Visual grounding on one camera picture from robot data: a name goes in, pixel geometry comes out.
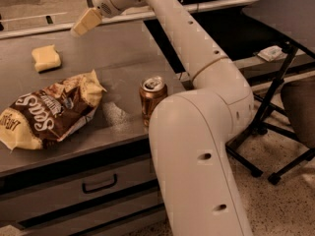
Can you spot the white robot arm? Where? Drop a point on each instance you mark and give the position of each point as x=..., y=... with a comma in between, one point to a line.
x=188, y=131

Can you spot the black drawer handle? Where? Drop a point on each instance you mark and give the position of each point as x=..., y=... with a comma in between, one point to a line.
x=90, y=188

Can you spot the yellow sponge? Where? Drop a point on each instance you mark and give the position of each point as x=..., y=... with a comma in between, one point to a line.
x=45, y=58

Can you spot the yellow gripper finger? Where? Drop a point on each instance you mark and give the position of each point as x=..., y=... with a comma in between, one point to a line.
x=90, y=19

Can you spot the grey drawer cabinet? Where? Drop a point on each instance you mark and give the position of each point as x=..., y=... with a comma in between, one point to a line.
x=41, y=190

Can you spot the white packet on ledge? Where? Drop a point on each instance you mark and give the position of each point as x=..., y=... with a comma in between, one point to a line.
x=270, y=53

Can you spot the brown yellow chip bag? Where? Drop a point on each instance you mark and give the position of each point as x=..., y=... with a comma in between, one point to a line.
x=48, y=116

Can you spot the metal railing frame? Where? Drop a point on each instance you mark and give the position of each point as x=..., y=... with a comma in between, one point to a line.
x=29, y=16

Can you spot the gold soda can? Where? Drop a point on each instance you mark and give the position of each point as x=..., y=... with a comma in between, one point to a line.
x=152, y=91

